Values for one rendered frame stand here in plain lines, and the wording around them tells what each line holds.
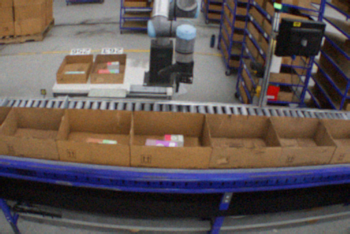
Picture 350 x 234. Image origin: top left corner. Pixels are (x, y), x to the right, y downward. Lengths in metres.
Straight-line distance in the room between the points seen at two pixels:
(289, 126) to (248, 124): 0.29
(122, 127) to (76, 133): 0.28
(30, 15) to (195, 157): 4.84
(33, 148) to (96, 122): 0.44
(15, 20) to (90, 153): 4.73
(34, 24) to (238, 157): 4.93
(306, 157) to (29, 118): 1.67
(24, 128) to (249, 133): 1.40
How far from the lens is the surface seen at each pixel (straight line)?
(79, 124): 1.94
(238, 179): 1.73
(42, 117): 1.99
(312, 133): 2.19
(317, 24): 2.43
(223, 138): 1.97
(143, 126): 1.90
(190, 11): 2.43
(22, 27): 6.12
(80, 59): 3.07
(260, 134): 2.03
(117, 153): 1.65
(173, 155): 1.65
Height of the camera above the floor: 2.08
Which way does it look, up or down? 35 degrees down
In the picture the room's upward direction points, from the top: 5 degrees clockwise
